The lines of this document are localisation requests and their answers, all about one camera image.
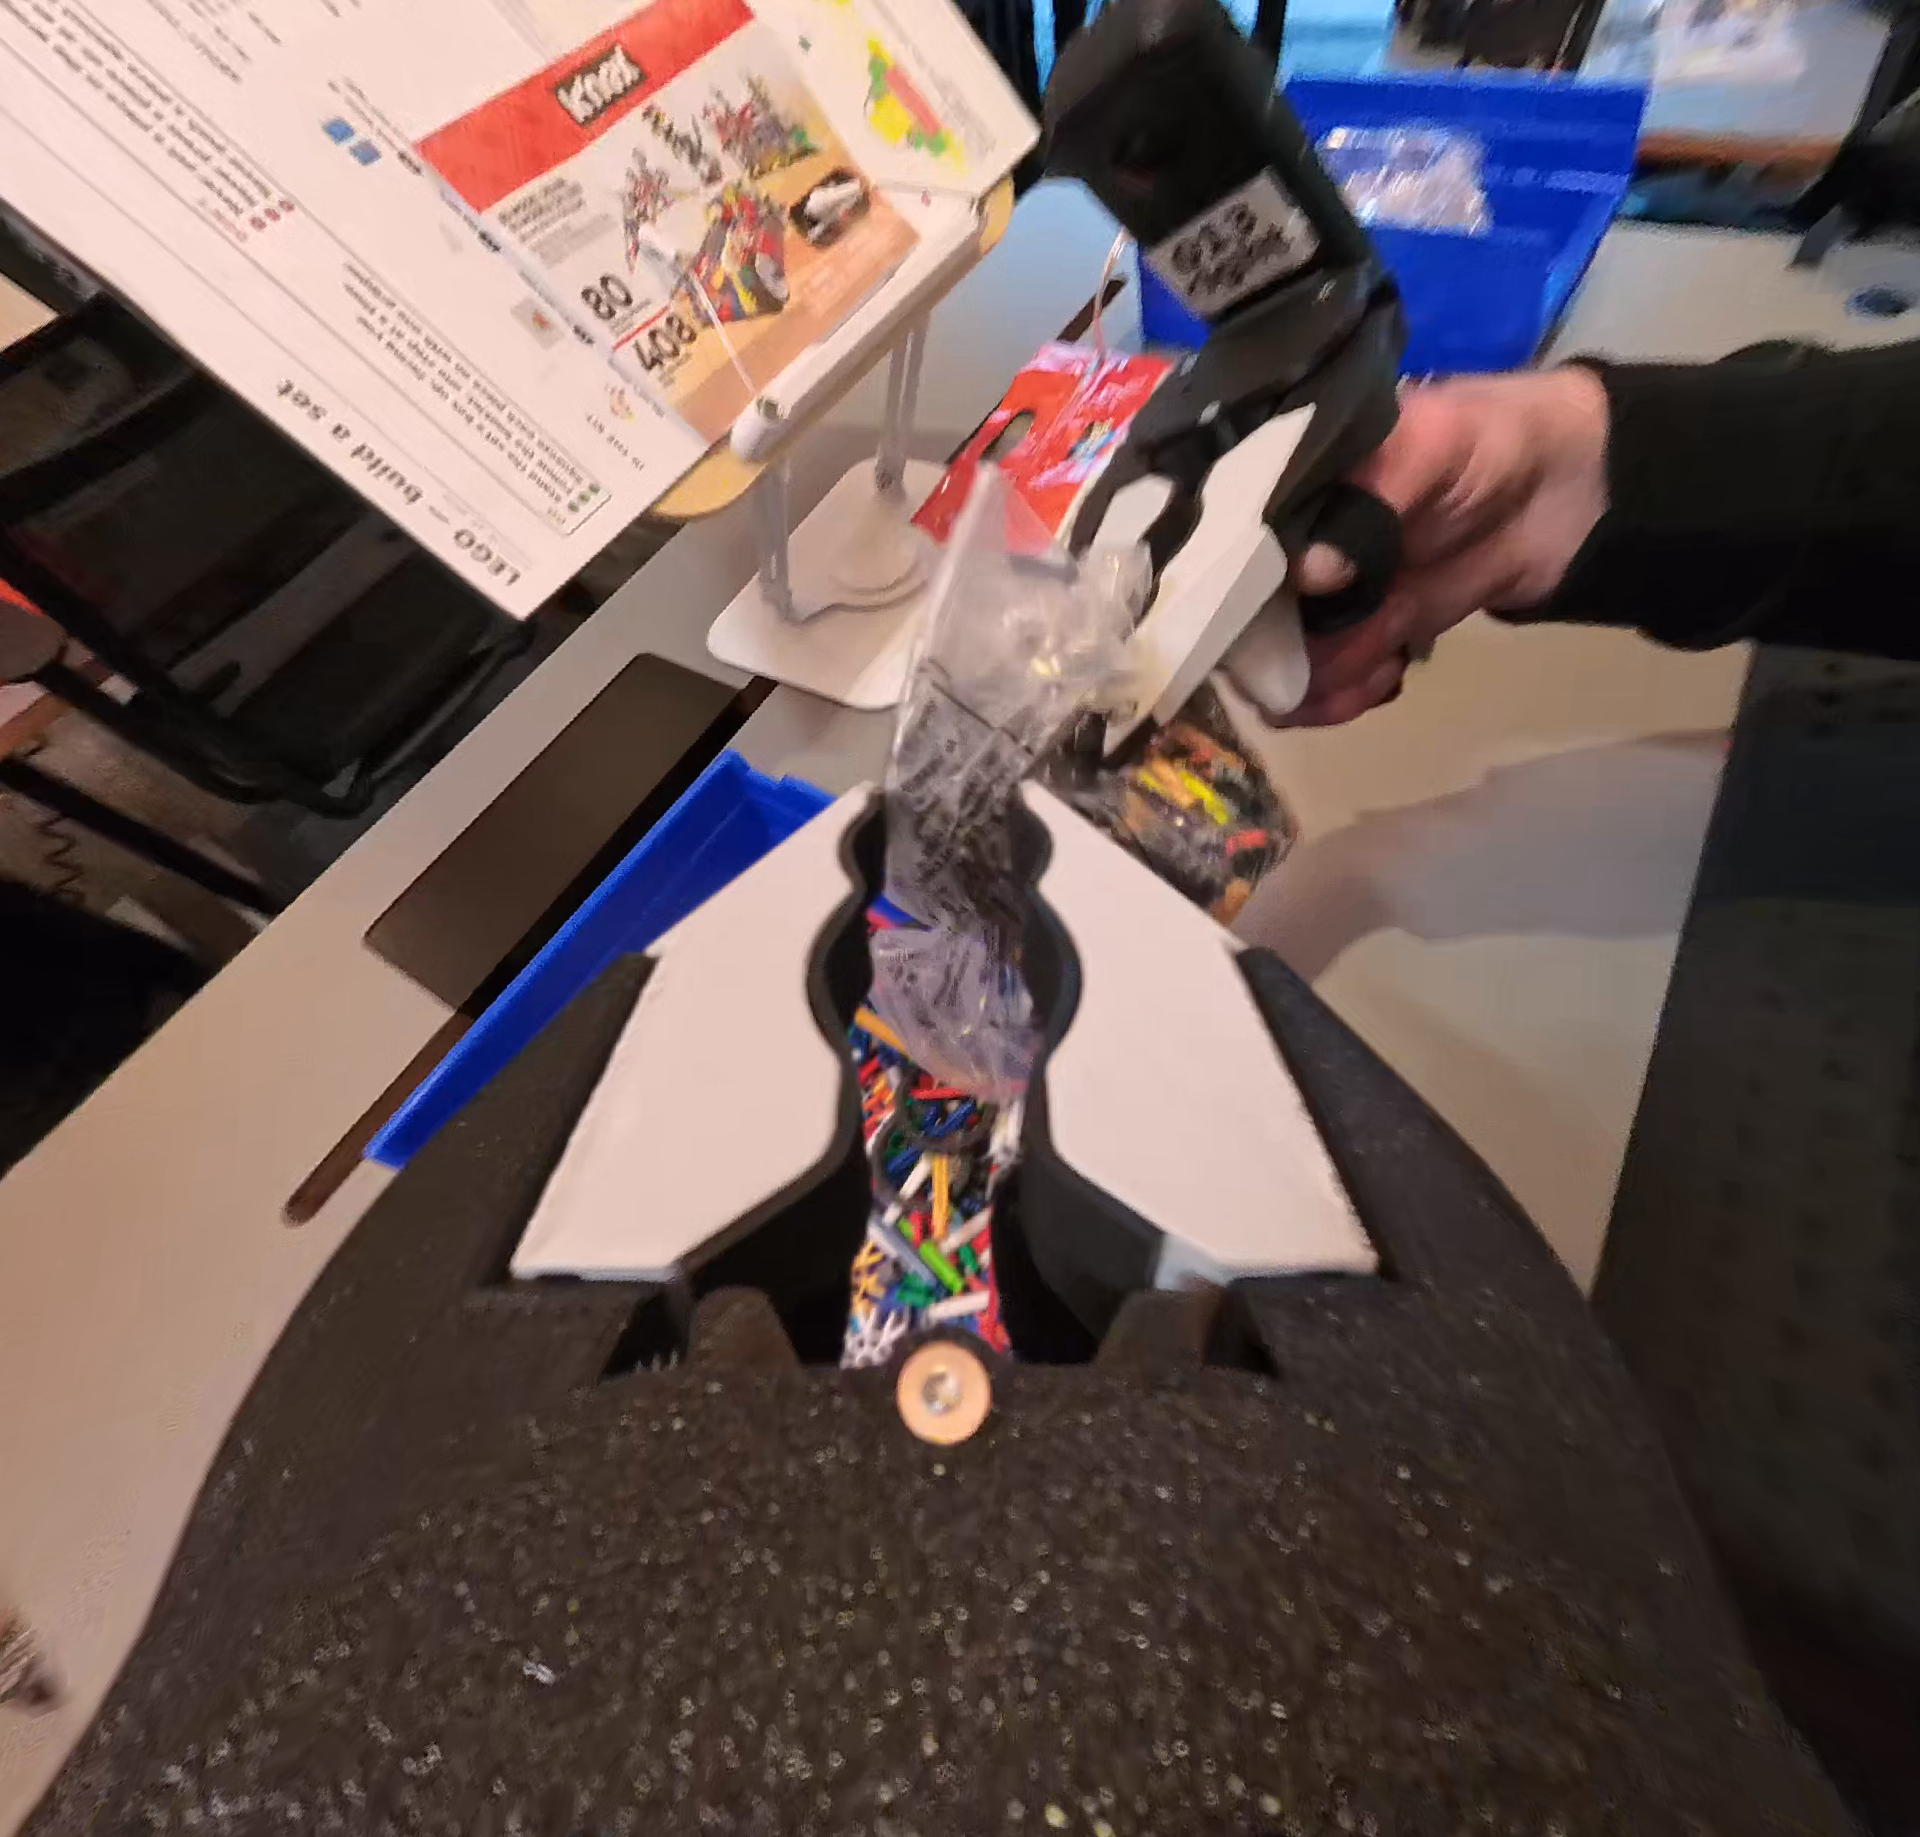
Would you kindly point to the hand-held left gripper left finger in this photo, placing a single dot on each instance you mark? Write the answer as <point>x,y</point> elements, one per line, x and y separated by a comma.
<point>706,1102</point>

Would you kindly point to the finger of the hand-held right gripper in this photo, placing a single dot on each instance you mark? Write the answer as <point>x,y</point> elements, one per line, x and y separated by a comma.
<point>1123,531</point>
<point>1222,561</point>

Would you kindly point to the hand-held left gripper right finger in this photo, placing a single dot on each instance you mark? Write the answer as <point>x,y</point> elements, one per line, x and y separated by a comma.
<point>1201,1117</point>

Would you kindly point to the colourful printed toy package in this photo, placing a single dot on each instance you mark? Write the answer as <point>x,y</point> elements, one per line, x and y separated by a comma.
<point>1049,429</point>

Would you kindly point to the blue plastic bin with sticker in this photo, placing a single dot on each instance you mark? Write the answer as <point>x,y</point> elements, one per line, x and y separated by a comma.
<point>601,951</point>

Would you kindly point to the clear bag of orange pieces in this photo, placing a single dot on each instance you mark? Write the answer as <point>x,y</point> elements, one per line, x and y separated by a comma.
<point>961,817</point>

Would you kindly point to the person's right forearm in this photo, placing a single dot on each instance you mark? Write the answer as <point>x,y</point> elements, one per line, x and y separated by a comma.
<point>1755,504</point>

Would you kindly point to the person's right hand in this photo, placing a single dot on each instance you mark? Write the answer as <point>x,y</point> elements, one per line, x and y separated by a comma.
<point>1485,504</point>

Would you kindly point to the pile of loose colourful connectors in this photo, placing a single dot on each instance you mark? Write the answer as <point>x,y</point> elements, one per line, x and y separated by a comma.
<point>922,1207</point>

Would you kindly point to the black table inset panel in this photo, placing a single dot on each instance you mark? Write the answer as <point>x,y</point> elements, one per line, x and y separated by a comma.
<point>569,817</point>

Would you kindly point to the white book stand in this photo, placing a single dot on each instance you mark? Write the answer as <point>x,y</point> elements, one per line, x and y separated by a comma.
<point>811,646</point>

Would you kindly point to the black mesh office chair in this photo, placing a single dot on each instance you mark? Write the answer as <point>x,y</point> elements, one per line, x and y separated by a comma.
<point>225,592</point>

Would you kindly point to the white printed instruction sheet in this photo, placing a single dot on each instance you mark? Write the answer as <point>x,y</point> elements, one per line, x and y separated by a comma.
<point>225,218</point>

